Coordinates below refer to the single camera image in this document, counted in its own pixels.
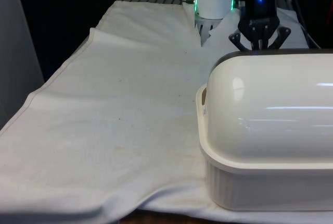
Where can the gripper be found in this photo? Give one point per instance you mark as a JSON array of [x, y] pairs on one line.
[[260, 7]]

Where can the rounded box lid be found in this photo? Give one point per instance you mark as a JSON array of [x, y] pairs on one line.
[[273, 109]]

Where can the cream box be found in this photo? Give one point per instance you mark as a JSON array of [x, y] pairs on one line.
[[260, 187]]

